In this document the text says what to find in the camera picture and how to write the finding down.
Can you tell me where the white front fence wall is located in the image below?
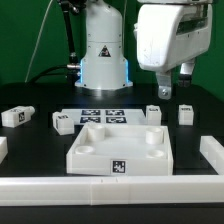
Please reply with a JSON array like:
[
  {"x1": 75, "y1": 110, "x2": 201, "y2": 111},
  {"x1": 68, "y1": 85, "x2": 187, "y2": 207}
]
[{"x1": 0, "y1": 175, "x2": 224, "y2": 206}]

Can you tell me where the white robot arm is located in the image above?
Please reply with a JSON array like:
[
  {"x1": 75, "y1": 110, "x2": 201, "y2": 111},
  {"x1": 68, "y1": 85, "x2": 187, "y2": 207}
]
[{"x1": 75, "y1": 0, "x2": 214, "y2": 100}]

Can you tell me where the white sheet with tags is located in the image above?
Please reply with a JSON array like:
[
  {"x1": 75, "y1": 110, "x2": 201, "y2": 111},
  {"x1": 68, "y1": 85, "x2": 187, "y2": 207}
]
[{"x1": 62, "y1": 109, "x2": 146, "y2": 125}]

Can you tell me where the white square tabletop part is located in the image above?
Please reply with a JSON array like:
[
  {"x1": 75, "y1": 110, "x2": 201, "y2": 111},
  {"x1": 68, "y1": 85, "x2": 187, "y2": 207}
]
[{"x1": 66, "y1": 123, "x2": 173, "y2": 176}]

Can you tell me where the thin white cable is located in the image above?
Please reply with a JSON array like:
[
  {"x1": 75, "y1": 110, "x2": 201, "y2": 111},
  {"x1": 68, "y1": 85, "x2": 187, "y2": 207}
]
[{"x1": 24, "y1": 0, "x2": 54, "y2": 84}]

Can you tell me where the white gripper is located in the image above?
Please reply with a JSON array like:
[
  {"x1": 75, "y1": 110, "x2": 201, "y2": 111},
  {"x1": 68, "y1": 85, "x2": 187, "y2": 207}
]
[{"x1": 136, "y1": 4, "x2": 212, "y2": 99}]

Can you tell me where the white left fence wall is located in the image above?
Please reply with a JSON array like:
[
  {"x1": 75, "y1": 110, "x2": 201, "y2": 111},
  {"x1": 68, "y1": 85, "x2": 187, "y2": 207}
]
[{"x1": 0, "y1": 137, "x2": 8, "y2": 164}]

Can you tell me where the black cable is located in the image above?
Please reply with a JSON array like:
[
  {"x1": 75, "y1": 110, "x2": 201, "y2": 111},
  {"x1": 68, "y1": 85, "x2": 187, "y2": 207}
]
[{"x1": 27, "y1": 0, "x2": 83, "y2": 84}]

